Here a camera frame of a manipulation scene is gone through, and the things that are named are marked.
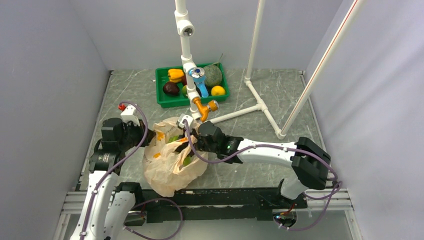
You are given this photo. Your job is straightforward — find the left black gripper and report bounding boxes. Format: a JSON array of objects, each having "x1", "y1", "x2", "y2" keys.
[{"x1": 118, "y1": 118, "x2": 156, "y2": 151}]

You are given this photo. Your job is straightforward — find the green fake fruit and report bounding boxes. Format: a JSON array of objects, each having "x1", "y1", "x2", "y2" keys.
[{"x1": 182, "y1": 155, "x2": 193, "y2": 167}]

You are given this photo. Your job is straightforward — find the translucent orange plastic bag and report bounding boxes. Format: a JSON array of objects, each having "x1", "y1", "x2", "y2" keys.
[{"x1": 142, "y1": 116, "x2": 208, "y2": 197}]

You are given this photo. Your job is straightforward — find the dark red fake apple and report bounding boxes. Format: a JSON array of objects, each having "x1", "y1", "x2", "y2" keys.
[{"x1": 162, "y1": 81, "x2": 180, "y2": 97}]

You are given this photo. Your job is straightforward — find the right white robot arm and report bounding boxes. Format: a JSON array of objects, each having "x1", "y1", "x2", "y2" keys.
[{"x1": 189, "y1": 121, "x2": 331, "y2": 208}]

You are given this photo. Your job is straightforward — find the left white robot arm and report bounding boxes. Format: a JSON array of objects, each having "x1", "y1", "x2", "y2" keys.
[{"x1": 70, "y1": 116, "x2": 156, "y2": 240}]

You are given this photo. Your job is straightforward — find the yellow fake lemon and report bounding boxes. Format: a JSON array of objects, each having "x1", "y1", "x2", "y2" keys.
[{"x1": 210, "y1": 85, "x2": 226, "y2": 96}]

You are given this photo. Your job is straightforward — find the green fake melon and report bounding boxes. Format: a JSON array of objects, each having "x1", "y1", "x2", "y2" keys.
[{"x1": 203, "y1": 64, "x2": 223, "y2": 88}]

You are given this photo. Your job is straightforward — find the yellow fake bell pepper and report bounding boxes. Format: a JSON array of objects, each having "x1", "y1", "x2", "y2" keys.
[{"x1": 167, "y1": 68, "x2": 185, "y2": 83}]

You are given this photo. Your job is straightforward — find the dark red fruit in tray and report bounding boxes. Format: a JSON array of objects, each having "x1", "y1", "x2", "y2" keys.
[{"x1": 181, "y1": 76, "x2": 187, "y2": 86}]

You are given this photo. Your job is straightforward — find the green plastic tray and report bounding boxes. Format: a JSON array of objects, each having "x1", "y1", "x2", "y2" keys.
[{"x1": 155, "y1": 62, "x2": 231, "y2": 109}]

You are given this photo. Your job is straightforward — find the white pole with red stripe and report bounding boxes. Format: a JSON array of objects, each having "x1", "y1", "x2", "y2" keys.
[{"x1": 279, "y1": 0, "x2": 364, "y2": 139}]

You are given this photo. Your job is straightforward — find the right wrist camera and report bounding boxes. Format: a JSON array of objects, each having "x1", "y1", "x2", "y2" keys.
[{"x1": 176, "y1": 113, "x2": 195, "y2": 130}]

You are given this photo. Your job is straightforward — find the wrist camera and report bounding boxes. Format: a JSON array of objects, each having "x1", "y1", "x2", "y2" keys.
[
  {"x1": 118, "y1": 103, "x2": 141, "y2": 127},
  {"x1": 176, "y1": 113, "x2": 195, "y2": 130}
]

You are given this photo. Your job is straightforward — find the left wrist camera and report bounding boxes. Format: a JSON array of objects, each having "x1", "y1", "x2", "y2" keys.
[{"x1": 118, "y1": 103, "x2": 141, "y2": 127}]

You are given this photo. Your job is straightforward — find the blue tap handle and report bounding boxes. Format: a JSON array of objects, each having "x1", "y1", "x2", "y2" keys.
[{"x1": 188, "y1": 67, "x2": 209, "y2": 98}]

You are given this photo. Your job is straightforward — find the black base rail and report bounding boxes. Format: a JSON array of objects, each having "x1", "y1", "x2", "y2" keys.
[{"x1": 133, "y1": 187, "x2": 308, "y2": 223}]

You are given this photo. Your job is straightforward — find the white PVC pipe frame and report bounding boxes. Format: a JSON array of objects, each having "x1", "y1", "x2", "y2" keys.
[{"x1": 174, "y1": 0, "x2": 283, "y2": 140}]

